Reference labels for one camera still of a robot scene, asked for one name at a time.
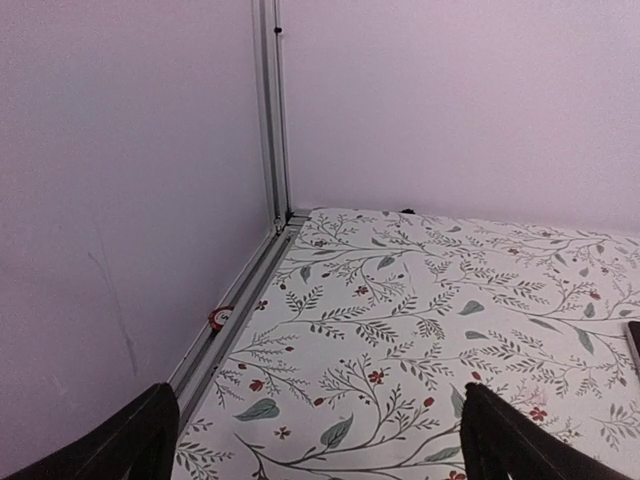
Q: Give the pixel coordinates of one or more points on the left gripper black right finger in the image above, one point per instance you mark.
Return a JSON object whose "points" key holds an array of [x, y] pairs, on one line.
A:
{"points": [[520, 440]]}

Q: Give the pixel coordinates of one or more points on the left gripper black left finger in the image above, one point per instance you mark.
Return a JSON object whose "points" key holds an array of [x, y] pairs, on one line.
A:
{"points": [[137, 442]]}

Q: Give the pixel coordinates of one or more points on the black smartphone with white edge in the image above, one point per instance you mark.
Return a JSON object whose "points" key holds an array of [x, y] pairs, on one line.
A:
{"points": [[632, 331]]}

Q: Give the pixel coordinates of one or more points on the floral patterned table mat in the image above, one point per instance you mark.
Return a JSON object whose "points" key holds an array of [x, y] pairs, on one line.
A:
{"points": [[355, 361]]}

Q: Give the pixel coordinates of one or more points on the left aluminium side rail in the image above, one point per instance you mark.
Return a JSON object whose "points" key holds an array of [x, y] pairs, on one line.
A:
{"points": [[198, 367]]}

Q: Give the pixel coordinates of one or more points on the left aluminium frame post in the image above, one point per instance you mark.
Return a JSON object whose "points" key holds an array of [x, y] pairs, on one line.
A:
{"points": [[267, 36]]}

